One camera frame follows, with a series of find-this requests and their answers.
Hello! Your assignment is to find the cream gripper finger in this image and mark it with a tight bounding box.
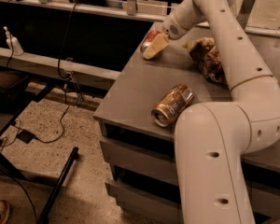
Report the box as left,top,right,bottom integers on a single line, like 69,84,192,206
143,34,169,60

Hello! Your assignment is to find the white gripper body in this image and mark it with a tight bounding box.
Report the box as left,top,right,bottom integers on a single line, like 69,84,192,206
162,0,205,40

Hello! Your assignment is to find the red coke can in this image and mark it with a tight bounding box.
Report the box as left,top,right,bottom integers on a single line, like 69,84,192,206
140,30,161,52

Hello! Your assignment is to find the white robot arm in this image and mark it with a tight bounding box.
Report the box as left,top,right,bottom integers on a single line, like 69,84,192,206
151,0,280,224

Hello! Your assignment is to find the gold and silver can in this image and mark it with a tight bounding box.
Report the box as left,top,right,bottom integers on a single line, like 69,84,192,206
151,83,195,127

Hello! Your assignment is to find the brown chip bag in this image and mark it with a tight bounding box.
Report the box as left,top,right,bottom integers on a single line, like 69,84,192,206
182,37,227,84

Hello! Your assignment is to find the grey drawer cabinet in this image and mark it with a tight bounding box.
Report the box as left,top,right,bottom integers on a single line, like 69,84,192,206
93,21,280,224

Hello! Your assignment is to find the white spray bottle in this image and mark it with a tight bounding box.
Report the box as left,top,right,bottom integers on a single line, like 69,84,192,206
4,26,23,56

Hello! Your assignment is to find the black power adapter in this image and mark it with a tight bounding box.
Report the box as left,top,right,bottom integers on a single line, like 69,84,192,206
17,130,35,144

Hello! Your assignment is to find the orange white sneaker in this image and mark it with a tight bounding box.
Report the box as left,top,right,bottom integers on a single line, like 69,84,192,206
0,200,10,224

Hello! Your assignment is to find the metal railing post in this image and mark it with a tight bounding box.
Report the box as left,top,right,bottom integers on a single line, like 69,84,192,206
126,0,137,16
237,0,256,29

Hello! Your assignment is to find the metal railing post right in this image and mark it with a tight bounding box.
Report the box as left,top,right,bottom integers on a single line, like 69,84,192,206
237,0,256,29

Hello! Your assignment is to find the black power cable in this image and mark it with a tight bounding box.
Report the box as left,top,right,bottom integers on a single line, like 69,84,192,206
31,3,80,145

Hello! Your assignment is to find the black table frame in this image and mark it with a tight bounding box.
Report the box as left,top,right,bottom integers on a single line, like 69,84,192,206
0,68,80,224

